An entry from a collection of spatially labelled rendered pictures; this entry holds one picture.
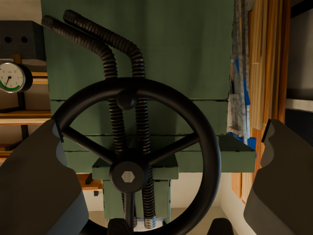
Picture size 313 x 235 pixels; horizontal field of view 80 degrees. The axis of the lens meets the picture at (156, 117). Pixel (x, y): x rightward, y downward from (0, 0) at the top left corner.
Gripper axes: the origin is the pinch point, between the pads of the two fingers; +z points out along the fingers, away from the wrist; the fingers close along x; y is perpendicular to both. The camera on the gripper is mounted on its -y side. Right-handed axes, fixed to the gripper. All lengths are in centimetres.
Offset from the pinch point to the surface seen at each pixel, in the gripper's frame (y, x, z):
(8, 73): 4.9, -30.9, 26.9
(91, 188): 200, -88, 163
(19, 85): 7.1, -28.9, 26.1
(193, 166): 28.7, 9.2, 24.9
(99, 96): 4.6, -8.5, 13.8
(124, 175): 14.8, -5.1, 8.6
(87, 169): 29.3, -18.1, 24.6
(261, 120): 75, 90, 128
